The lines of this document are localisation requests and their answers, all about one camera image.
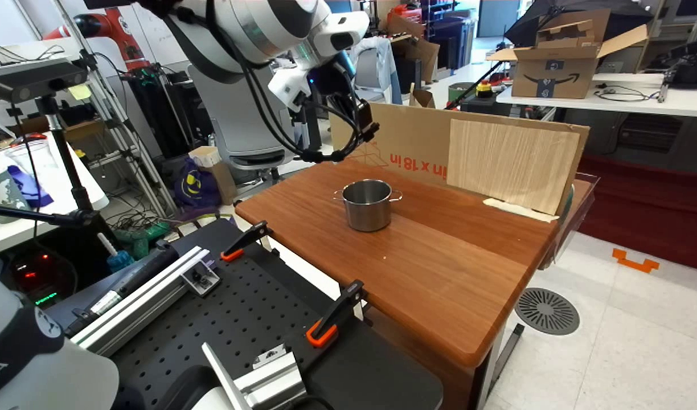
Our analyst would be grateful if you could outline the round floor drain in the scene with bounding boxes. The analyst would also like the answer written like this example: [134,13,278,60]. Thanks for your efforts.
[513,285,582,339]

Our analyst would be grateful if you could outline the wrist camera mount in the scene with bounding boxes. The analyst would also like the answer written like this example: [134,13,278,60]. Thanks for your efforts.
[266,64,313,109]

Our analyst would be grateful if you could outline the white plastic chair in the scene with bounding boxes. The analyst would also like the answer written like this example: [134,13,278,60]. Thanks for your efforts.
[346,34,406,104]

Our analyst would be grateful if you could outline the metal shelf rack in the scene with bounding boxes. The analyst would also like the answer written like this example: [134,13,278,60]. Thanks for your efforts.
[55,0,180,223]

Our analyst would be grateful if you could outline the cable on white desk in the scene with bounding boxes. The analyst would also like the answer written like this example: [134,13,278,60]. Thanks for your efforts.
[589,79,663,104]

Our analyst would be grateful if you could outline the black device with red lights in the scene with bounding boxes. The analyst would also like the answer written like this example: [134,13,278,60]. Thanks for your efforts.
[0,242,81,306]

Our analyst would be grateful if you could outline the blue brush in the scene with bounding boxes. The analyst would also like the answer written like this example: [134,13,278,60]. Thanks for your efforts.
[95,230,137,273]

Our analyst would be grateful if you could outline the black orange bar clamp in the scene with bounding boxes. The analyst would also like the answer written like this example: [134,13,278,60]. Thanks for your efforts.
[303,279,368,350]
[219,218,276,267]

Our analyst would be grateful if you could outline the black case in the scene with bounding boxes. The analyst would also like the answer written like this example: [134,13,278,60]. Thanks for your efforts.
[657,41,697,91]

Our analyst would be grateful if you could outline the white strip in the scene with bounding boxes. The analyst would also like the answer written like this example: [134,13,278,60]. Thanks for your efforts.
[481,197,562,226]

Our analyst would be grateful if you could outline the black tripod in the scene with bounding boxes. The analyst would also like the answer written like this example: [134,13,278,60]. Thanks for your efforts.
[0,93,111,236]

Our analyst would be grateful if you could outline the purple bag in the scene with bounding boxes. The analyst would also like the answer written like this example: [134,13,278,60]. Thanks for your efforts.
[169,146,223,223]

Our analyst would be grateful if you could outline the silver aluminium extrusion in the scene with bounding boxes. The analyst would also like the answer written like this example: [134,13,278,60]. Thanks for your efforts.
[65,243,214,358]
[198,339,312,410]

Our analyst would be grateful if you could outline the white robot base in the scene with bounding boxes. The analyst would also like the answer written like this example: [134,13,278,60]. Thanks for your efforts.
[0,265,122,410]

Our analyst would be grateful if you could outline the metal bracket plate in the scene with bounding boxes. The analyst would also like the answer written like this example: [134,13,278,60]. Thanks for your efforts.
[249,342,309,390]
[181,260,223,298]

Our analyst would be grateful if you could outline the yellow sticky note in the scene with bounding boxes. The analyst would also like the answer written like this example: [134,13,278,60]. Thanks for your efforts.
[65,83,94,104]

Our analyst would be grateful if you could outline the white desk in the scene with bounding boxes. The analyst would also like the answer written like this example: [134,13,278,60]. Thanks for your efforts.
[495,71,697,123]

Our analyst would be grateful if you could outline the wooden side tray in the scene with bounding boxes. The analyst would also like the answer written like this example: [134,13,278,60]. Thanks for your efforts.
[540,170,600,269]

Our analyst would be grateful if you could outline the light wood panel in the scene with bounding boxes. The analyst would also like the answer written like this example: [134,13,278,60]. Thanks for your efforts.
[444,116,582,216]

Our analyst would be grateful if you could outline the open cardboard shipping box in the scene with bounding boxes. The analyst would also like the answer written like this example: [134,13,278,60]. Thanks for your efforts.
[485,6,651,100]

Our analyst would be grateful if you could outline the black stereo camera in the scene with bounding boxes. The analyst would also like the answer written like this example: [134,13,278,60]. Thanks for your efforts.
[0,58,90,103]

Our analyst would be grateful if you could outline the stacked cardboard boxes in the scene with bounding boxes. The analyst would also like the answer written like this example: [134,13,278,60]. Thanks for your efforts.
[380,13,442,86]

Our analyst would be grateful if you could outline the grey metal table leg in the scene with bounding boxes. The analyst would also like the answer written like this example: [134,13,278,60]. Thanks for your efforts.
[481,322,525,408]

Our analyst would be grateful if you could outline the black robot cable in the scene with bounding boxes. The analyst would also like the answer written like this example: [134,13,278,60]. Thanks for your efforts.
[241,43,383,167]

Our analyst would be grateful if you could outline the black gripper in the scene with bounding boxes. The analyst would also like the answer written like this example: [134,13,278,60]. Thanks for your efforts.
[304,58,383,146]

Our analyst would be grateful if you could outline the white side table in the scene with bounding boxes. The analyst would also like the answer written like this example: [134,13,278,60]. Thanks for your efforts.
[0,132,111,260]

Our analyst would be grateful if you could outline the red tool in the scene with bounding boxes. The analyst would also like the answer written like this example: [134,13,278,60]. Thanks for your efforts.
[72,6,149,75]

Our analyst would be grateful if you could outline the brown cardboard backboard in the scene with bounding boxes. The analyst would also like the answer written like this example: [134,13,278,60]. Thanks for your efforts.
[328,100,595,218]

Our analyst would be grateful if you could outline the green object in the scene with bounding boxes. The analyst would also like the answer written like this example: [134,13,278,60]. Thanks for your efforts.
[127,218,173,258]

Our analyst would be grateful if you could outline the black perforated mounting board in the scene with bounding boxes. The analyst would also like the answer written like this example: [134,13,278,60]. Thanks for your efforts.
[44,216,447,410]

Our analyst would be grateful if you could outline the blue object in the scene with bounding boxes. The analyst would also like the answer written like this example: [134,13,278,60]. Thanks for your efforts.
[4,162,55,211]

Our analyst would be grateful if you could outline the silver metal pot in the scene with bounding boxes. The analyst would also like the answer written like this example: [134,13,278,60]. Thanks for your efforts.
[337,176,406,234]

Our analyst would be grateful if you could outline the yellow red emergency stop button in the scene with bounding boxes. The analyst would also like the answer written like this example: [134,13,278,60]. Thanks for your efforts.
[471,77,501,100]

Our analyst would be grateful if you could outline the black and white marker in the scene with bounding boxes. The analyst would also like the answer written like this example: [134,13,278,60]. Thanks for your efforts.
[352,103,375,132]

